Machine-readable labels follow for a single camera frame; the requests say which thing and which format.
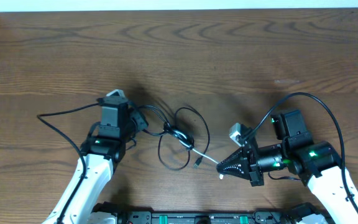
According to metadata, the white usb cable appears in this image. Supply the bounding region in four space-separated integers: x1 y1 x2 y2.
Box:
174 129 225 180

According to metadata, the black usb cable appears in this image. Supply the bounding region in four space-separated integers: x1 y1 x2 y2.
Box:
137 104 211 171

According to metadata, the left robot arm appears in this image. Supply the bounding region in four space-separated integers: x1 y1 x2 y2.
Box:
42 95 148 223

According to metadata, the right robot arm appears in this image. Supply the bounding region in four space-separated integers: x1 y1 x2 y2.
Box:
216 110 358 223

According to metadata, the right camera black cable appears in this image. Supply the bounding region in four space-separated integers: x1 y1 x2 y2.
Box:
242 91 358 224

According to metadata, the camera black cable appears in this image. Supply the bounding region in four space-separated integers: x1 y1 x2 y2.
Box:
242 91 358 224
37 102 102 224

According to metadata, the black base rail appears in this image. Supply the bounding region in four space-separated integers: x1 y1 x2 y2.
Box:
87 202 334 224

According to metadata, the left camera black cable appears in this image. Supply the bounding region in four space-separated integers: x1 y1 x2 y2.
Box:
37 102 102 224

